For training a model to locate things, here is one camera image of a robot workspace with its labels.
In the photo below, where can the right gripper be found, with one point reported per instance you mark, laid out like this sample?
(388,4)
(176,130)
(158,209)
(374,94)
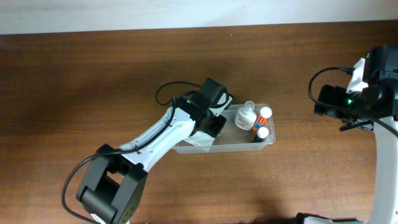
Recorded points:
(331,94)

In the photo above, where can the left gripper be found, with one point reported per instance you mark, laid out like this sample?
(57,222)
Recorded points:
(214,130)

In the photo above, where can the white green medicine box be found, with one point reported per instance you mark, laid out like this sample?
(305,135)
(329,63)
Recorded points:
(200,139)

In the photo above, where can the clear sanitizer bottle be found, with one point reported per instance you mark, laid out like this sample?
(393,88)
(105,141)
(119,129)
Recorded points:
(245,116)

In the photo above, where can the black bottle white cap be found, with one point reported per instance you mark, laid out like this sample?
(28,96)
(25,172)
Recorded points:
(261,135)

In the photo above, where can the orange bottle white cap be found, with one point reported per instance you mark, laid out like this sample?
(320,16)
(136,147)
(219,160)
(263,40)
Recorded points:
(264,114)

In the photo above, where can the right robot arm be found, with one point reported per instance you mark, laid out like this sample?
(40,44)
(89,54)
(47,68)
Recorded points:
(369,102)

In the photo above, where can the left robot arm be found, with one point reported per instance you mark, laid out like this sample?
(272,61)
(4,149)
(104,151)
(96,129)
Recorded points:
(114,181)

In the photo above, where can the clear plastic container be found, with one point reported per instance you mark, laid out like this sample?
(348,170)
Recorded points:
(231,138)

